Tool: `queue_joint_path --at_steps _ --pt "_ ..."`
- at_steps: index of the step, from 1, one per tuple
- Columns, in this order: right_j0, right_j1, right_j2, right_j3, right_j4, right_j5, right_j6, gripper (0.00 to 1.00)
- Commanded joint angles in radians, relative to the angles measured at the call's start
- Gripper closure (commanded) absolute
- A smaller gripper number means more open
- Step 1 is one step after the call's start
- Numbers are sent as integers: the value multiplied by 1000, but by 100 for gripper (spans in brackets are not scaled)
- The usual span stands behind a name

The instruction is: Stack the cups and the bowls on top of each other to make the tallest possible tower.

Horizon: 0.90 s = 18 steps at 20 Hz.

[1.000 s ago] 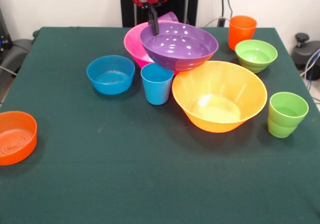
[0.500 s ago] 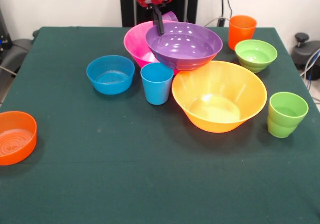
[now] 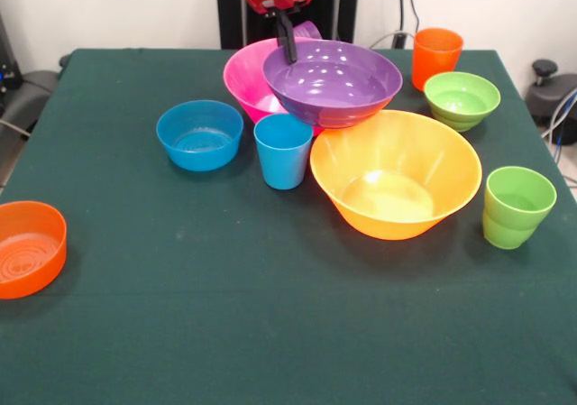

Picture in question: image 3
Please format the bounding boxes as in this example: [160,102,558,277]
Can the purple plastic cup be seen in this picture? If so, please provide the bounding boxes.
[291,20,324,41]

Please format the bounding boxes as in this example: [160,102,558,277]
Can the pink plastic bowl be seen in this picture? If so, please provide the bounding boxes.
[223,38,325,138]

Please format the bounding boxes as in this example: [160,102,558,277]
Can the purple plastic bowl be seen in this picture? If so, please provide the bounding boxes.
[262,39,404,130]

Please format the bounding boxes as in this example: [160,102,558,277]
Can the blue plastic cup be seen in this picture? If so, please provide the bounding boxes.
[253,113,315,190]

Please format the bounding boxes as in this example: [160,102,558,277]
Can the green plastic bowl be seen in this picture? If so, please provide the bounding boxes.
[423,71,502,133]

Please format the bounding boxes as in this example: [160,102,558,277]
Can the yellow plastic bowl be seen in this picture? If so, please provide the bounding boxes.
[309,109,483,242]

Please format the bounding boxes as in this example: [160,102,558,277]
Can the orange plastic bowl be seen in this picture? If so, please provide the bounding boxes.
[0,200,68,300]

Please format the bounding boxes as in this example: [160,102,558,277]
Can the blue plastic bowl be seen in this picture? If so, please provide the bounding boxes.
[156,99,244,172]

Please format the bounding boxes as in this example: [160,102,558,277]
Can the orange plastic cup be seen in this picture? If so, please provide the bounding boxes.
[411,28,464,91]

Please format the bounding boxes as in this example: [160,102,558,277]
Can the grey chair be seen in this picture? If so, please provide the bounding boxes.
[0,69,60,140]

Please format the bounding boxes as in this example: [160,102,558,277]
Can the dark equipment box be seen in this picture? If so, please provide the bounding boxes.
[0,12,23,96]

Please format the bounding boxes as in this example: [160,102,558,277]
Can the green plastic cup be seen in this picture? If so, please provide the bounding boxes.
[481,166,558,250]

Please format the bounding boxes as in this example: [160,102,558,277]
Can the dark green tablecloth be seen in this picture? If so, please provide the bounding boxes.
[0,48,577,405]

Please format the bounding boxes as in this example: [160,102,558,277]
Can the grey cable with plug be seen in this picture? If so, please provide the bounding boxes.
[367,29,416,51]

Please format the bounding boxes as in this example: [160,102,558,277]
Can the blue and white cables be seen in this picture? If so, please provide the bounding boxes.
[540,87,577,162]

